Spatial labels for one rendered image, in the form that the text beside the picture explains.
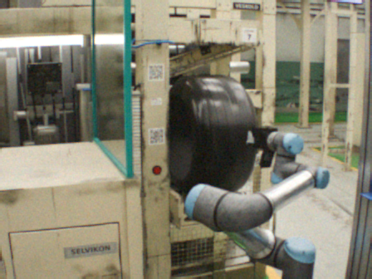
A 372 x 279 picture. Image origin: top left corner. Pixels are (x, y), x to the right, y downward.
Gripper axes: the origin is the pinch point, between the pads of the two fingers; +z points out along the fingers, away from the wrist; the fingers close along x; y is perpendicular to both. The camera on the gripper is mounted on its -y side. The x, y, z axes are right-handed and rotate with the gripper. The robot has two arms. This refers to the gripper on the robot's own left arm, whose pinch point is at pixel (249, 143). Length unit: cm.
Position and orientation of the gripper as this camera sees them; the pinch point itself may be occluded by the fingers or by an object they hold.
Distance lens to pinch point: 191.0
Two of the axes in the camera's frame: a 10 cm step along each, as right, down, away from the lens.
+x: -9.3, 0.7, -3.5
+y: -0.4, -10.0, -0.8
